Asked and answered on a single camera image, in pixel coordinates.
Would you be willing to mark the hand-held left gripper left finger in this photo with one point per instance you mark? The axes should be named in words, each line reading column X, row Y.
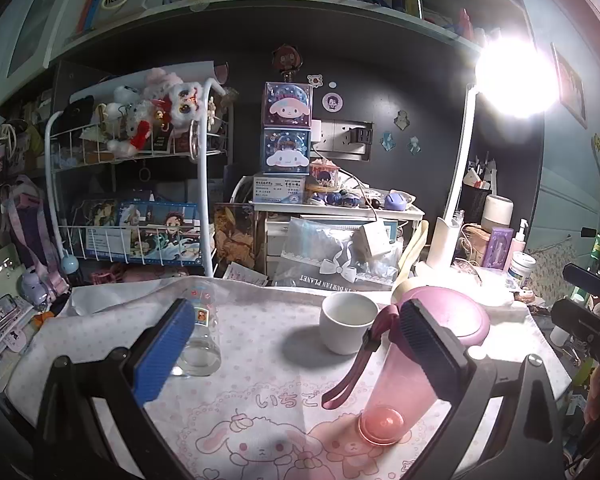
column 162, row 352

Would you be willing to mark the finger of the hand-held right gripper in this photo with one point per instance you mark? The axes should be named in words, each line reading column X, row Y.
column 592, row 282
column 580, row 322

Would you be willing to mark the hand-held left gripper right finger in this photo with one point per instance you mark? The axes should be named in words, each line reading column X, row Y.
column 425, row 347

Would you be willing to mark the white ceramic cup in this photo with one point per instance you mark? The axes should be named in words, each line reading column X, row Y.
column 347, row 327

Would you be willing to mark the clear glass bottle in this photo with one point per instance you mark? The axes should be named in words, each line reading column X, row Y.
column 200, row 347

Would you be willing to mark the pink round lid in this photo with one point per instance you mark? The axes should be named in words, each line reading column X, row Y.
column 455, row 315

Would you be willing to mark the white jar with label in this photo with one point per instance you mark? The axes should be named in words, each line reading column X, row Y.
column 521, row 270

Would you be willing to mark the pink pump bottle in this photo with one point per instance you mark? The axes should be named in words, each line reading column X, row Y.
column 518, row 245

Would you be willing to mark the cream fabric band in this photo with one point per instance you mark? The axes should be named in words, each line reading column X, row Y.
column 410, row 260

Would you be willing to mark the purple box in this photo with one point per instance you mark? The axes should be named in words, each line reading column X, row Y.
column 500, row 249

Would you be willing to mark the white cylindrical humidifier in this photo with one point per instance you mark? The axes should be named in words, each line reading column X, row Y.
column 498, row 212

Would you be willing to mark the small white box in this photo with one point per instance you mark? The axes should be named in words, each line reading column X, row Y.
column 375, row 241

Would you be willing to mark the anime print box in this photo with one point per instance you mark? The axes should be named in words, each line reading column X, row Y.
column 145, row 232

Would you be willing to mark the pink bunny printed tablecloth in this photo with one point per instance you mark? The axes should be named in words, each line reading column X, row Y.
column 280, row 385

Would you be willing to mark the brown art card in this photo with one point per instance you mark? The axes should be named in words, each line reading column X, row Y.
column 235, row 237

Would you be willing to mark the clear bag with white bow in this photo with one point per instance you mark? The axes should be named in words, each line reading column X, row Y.
column 325, row 255

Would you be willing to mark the black pen holder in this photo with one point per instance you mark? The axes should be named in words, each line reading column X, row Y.
column 475, row 202

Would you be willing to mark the white desk lamp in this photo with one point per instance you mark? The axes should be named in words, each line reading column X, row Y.
column 452, row 200

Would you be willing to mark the purple and pink bag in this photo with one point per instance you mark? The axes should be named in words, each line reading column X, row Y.
column 30, row 240

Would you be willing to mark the small white shelf unit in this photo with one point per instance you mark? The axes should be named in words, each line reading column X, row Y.
column 280, row 208

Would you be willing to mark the white and blue carton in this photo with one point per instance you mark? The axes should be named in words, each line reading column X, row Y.
column 277, row 189

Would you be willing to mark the small figurine cake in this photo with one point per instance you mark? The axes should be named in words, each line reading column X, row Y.
column 325, row 172

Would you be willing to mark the white plush toy red scarf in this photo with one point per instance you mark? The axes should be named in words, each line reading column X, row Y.
column 132, row 132

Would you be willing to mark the blue cartoon dog box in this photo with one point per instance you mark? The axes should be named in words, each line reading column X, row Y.
column 286, row 152

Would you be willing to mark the round character sticker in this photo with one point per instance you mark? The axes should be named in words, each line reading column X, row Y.
column 334, row 101

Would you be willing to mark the pink cartoon dog box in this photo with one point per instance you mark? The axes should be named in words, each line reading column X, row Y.
column 286, row 106

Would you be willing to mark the brown bobble head figure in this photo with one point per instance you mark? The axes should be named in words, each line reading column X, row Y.
column 286, row 57

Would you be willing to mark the metal bottle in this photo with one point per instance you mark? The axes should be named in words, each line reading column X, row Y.
column 414, row 1

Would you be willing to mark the framed wall picture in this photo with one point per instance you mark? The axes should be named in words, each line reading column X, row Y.
column 571, row 85

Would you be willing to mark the wall power outlet strip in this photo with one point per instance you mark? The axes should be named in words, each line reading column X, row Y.
column 342, row 137

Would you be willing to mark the white wall shelf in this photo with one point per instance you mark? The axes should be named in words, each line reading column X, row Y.
column 280, row 10

